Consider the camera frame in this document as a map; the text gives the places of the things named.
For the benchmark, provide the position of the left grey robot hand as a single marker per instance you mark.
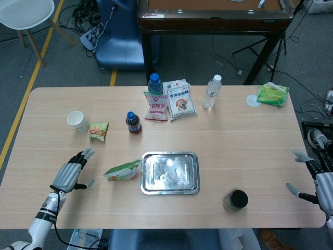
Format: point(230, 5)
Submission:
point(66, 175)

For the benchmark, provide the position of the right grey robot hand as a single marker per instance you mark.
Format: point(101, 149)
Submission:
point(323, 188)

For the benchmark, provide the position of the green white corn starch bag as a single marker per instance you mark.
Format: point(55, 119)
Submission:
point(123, 172)

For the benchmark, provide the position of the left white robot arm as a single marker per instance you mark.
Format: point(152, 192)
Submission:
point(44, 218)

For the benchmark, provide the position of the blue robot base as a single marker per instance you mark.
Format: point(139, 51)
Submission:
point(119, 47)

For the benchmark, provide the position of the small green snack packet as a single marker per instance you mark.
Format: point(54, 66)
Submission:
point(99, 131)

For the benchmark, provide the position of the rectangular metal tray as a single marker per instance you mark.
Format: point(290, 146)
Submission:
point(170, 173)

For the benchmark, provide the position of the red white snack bag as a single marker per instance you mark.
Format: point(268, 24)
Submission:
point(156, 108)

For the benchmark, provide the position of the grey sneaker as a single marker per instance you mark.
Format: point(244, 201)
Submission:
point(318, 138)

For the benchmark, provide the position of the clear plastic bag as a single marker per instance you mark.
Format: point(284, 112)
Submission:
point(83, 238)

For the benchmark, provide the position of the brown shoe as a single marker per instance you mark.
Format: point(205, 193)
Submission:
point(271, 239)

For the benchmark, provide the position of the dark soda bottle blue cap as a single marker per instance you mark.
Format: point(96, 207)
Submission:
point(134, 125)

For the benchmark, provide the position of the glass jar black lid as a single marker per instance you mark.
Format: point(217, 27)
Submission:
point(235, 201)

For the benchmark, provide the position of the white cloth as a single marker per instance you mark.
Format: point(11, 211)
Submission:
point(238, 239)

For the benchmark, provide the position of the green tissue pack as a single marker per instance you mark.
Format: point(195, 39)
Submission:
point(273, 95)

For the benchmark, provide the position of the water bottle blue cap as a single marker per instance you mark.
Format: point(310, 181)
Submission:
point(155, 84)

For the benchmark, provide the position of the blue white sugar bag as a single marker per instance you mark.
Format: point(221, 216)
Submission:
point(180, 102)

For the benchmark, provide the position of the white power strip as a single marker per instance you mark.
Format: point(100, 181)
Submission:
point(89, 37)

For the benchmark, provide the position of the clear water bottle white cap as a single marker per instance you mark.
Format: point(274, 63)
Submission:
point(211, 93)

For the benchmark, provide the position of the black tripod stand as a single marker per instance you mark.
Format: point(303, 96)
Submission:
point(279, 47)

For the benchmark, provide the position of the white chair wooden legs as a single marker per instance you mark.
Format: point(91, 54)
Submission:
point(23, 13)

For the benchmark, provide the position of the blue white mahjong tile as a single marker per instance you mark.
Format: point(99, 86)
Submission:
point(261, 3)

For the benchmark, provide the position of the brown mahjong table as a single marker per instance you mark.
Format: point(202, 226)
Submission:
point(213, 24)

